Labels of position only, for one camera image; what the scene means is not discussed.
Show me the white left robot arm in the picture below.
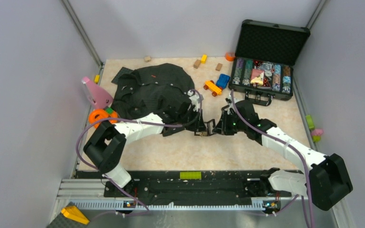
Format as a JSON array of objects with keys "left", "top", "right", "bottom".
[{"left": 83, "top": 95, "right": 202, "bottom": 196}]

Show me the yellow cube block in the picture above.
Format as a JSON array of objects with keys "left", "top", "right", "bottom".
[{"left": 200, "top": 54, "right": 207, "bottom": 64}]

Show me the green flat brick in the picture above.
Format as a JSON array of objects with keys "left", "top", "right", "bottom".
[{"left": 180, "top": 171, "right": 202, "bottom": 180}]

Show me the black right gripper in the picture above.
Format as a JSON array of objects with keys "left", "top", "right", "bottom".
[{"left": 213, "top": 110, "right": 247, "bottom": 135}]

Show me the dark pinstriped garment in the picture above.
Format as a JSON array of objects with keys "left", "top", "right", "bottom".
[{"left": 111, "top": 63, "right": 195, "bottom": 120}]

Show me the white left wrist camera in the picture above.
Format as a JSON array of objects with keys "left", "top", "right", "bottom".
[{"left": 187, "top": 90, "right": 203, "bottom": 112}]

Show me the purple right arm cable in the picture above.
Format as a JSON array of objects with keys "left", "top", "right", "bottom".
[{"left": 230, "top": 89, "right": 316, "bottom": 228}]

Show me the small wooden block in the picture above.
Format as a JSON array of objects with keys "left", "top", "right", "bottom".
[{"left": 215, "top": 63, "right": 223, "bottom": 71}]

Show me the yellow toy brick car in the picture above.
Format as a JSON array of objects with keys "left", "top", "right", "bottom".
[{"left": 203, "top": 80, "right": 222, "bottom": 97}]

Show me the grey square baseplate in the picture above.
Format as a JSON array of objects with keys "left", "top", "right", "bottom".
[{"left": 111, "top": 66, "right": 133, "bottom": 85}]

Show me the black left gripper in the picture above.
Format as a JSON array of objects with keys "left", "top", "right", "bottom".
[{"left": 176, "top": 107, "right": 206, "bottom": 132}]

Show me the pink toy ramp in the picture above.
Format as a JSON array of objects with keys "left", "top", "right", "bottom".
[{"left": 81, "top": 77, "right": 113, "bottom": 109}]

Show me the wooden block centre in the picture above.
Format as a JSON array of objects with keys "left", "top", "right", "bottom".
[{"left": 193, "top": 59, "right": 201, "bottom": 69}]

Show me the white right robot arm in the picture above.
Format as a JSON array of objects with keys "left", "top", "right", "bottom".
[{"left": 213, "top": 98, "right": 354, "bottom": 211}]

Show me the wooden block far left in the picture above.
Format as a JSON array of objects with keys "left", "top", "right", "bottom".
[{"left": 144, "top": 56, "right": 152, "bottom": 62}]

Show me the yellow wedge block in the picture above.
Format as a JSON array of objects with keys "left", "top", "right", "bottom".
[{"left": 61, "top": 206, "right": 90, "bottom": 225}]

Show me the black poker chip case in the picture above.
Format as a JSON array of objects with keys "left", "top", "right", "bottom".
[{"left": 228, "top": 19, "right": 311, "bottom": 106}]

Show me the blue toy brick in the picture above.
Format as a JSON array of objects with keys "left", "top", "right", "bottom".
[{"left": 216, "top": 74, "right": 231, "bottom": 90}]

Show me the black square frame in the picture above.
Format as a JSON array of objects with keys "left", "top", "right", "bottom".
[{"left": 194, "top": 119, "right": 216, "bottom": 137}]

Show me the pink and green toy pile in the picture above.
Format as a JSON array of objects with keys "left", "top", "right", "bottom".
[{"left": 305, "top": 114, "right": 324, "bottom": 143}]

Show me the small yellow brick left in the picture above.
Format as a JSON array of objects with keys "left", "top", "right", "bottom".
[{"left": 94, "top": 75, "right": 100, "bottom": 84}]

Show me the orange cylinder cup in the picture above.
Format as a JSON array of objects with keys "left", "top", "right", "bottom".
[{"left": 225, "top": 52, "right": 235, "bottom": 62}]

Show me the orange curved toy track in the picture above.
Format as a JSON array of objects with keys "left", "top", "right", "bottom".
[{"left": 88, "top": 107, "right": 118, "bottom": 124}]

